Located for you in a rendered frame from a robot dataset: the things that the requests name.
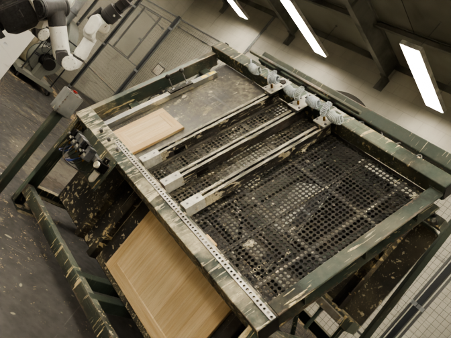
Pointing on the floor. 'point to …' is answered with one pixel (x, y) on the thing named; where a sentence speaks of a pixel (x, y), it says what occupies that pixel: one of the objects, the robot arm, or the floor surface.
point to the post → (29, 149)
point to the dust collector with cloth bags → (45, 56)
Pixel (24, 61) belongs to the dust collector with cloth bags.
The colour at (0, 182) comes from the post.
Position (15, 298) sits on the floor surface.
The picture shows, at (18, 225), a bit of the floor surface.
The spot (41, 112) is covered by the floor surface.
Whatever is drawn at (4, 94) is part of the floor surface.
